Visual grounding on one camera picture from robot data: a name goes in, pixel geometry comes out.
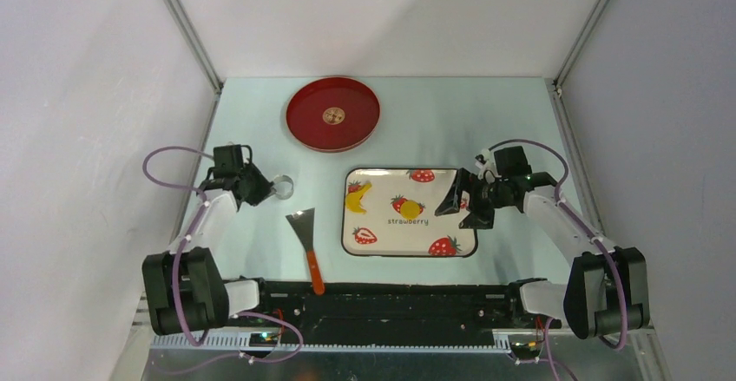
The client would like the round red lacquer tray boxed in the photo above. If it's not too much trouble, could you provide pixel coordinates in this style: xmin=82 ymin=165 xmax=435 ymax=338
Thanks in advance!
xmin=285 ymin=76 xmax=381 ymax=153

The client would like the yellow dough scrap strip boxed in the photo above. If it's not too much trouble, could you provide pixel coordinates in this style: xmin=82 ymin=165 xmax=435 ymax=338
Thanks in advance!
xmin=345 ymin=181 xmax=372 ymax=214

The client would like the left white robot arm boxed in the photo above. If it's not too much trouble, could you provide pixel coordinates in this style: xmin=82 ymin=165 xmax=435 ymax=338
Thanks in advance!
xmin=141 ymin=144 xmax=275 ymax=346

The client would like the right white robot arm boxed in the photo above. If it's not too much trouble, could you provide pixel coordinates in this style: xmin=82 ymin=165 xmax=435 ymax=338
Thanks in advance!
xmin=435 ymin=139 xmax=650 ymax=349

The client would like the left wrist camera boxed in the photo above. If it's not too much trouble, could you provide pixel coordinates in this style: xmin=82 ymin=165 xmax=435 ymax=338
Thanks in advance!
xmin=213 ymin=144 xmax=244 ymax=174

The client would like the yellow dough ball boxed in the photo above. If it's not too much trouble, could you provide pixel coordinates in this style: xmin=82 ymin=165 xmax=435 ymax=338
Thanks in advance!
xmin=399 ymin=200 xmax=424 ymax=220

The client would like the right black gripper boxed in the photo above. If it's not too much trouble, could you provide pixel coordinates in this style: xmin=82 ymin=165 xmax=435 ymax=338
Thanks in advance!
xmin=435 ymin=168 xmax=513 ymax=230

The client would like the white strawberry print tray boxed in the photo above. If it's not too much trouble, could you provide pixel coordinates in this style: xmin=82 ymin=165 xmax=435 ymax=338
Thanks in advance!
xmin=341 ymin=168 xmax=478 ymax=258

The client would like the orange handled metal scraper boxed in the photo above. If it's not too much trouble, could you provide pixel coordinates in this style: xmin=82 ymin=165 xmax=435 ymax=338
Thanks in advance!
xmin=286 ymin=208 xmax=326 ymax=296

